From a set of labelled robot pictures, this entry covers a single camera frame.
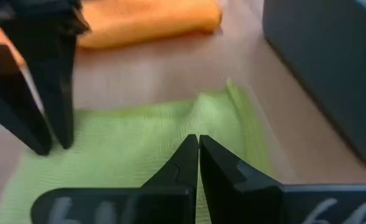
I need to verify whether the lime green microfiber towel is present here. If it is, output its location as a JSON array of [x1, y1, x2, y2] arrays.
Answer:
[[0, 79, 274, 224]]

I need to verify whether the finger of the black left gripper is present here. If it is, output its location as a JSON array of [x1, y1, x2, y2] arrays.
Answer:
[[0, 42, 53, 156], [2, 15, 90, 149]]

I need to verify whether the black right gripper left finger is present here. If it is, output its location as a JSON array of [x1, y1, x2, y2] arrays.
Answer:
[[30, 134, 199, 224]]

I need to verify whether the orange microfiber towel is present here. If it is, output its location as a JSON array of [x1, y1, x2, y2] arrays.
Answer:
[[0, 0, 223, 68]]

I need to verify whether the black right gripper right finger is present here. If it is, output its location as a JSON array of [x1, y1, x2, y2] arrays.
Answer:
[[200, 135, 366, 224]]

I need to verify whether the blue-grey plastic bin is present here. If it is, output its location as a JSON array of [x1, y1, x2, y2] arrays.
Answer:
[[262, 0, 366, 175]]

